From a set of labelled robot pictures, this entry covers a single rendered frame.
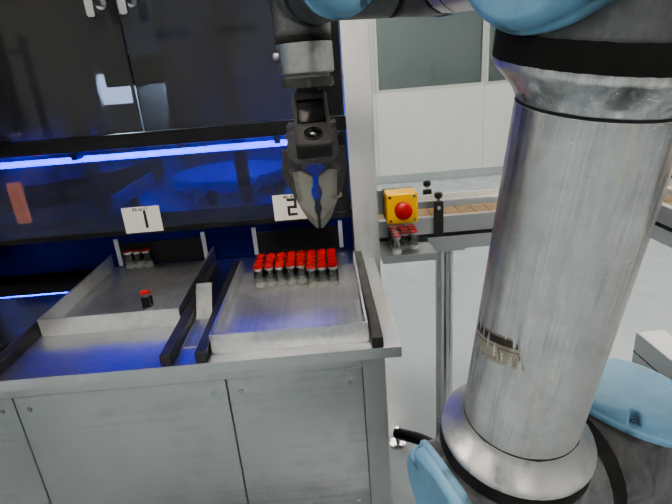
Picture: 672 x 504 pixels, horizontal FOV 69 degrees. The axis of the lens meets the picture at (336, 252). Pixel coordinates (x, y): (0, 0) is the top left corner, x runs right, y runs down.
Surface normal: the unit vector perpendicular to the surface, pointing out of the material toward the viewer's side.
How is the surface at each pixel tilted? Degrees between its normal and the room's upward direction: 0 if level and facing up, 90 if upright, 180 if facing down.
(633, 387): 7
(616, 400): 8
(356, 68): 90
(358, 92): 90
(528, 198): 91
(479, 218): 90
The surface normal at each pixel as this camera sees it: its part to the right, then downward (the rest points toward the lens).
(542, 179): -0.75, 0.33
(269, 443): 0.04, 0.35
